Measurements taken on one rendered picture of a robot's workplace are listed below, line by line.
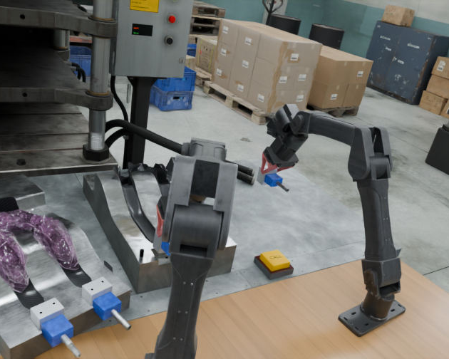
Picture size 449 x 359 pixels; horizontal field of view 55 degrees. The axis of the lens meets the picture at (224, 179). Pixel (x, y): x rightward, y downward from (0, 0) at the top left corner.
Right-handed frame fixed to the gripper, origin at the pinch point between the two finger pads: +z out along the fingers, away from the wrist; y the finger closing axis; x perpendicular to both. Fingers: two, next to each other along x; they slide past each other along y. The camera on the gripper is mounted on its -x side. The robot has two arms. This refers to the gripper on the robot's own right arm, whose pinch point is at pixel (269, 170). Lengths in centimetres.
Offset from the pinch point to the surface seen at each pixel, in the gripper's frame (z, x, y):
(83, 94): 15, -48, 47
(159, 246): -11, 23, 50
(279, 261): -5.2, 32.1, 16.5
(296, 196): 13.9, 4.2, -19.0
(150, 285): -2, 29, 51
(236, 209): 13.0, 6.0, 9.1
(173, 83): 204, -246, -120
